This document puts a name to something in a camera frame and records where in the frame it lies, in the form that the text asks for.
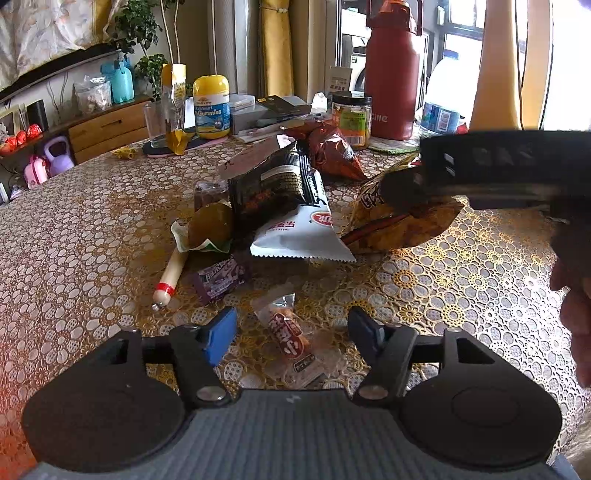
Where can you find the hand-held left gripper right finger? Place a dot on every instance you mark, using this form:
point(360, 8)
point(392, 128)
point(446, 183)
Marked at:
point(364, 330)

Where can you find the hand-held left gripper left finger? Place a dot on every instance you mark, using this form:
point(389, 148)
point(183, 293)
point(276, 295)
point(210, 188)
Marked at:
point(221, 334)

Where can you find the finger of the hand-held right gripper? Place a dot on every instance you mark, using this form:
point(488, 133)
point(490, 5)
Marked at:
point(406, 189)

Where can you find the orange chip bag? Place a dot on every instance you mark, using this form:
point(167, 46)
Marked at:
point(397, 226)

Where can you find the purple candy packet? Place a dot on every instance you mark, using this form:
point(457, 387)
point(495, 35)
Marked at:
point(219, 277)

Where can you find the clear red snack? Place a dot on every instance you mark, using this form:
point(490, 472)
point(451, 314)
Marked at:
point(286, 341)

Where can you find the white sausage stick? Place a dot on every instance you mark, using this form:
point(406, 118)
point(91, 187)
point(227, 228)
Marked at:
point(171, 277)

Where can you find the brown shiny snack bag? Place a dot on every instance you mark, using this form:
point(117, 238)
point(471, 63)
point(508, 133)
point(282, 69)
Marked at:
point(332, 152)

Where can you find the brown bun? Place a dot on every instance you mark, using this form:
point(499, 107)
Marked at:
point(210, 221)

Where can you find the white snack packet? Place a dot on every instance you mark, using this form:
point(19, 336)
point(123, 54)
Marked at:
point(300, 230)

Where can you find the black snack packet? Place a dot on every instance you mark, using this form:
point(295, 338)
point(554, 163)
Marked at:
point(268, 184)

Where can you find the dark purple snack packet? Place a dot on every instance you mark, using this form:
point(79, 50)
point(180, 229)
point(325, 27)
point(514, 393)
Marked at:
point(207, 191)

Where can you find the person's right hand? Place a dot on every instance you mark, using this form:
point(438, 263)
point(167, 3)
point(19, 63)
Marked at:
point(581, 332)

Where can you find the green coaster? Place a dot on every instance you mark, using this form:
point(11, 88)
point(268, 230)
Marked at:
point(392, 145)

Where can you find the clear jar black lid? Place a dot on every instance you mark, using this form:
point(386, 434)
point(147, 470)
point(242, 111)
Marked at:
point(352, 120)

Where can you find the white plastic bottle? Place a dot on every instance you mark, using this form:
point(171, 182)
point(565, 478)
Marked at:
point(445, 97)

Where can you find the red insulated bottle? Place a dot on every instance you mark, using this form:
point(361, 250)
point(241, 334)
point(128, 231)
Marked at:
point(395, 78)

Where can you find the white paper card box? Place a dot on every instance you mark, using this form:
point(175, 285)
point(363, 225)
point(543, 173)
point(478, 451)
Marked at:
point(340, 79)

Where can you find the washing machine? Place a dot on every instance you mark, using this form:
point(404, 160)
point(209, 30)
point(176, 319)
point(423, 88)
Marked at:
point(355, 64)

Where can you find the black flat box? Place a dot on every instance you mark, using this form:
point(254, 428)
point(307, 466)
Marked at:
point(284, 105)

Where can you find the grey box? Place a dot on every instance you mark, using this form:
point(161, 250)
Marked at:
point(244, 115)

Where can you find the dark round placemat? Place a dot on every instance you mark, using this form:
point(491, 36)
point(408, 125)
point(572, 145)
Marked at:
point(198, 145)

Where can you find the yellow curtain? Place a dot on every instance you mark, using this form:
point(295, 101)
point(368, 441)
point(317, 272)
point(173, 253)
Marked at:
point(277, 46)

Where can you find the small yellow wrapper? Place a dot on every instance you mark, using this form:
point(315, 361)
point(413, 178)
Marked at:
point(122, 152)

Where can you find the yellow vitamin bottle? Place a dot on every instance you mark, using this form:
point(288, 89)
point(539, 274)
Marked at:
point(211, 110)

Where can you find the clear glass cup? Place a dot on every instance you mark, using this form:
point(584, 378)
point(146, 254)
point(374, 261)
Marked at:
point(154, 124)

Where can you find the white standing air conditioner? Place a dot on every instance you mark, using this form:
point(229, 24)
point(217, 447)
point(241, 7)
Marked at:
point(238, 46)

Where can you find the wooden TV cabinet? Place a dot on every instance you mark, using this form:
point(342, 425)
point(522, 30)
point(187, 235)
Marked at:
point(106, 127)

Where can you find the purple kettlebell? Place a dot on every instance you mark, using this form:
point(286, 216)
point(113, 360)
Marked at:
point(59, 159)

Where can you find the pink toy case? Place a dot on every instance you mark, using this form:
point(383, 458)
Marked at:
point(36, 173)

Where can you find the yellow foil pouch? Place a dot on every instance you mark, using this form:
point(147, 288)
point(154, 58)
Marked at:
point(173, 92)

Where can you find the clear plastic bag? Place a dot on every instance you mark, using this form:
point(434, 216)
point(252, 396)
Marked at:
point(92, 94)

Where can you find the teal spray bottle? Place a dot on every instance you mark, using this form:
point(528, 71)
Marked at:
point(120, 81)

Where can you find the red wrapped fruit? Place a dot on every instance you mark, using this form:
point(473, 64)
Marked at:
point(34, 131)
point(21, 137)

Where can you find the red apple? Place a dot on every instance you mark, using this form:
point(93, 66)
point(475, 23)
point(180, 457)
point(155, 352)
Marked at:
point(7, 145)

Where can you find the black speaker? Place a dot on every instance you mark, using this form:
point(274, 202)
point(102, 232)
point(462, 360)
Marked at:
point(37, 115)

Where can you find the tall potted plant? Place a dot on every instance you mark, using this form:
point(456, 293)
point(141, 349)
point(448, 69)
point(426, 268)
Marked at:
point(138, 27)

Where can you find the television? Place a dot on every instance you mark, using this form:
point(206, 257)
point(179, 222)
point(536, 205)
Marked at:
point(60, 62)

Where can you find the printed blanket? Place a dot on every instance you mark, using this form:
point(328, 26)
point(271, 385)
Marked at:
point(46, 27)

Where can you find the photo frame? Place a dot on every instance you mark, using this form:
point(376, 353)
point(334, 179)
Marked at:
point(9, 122)

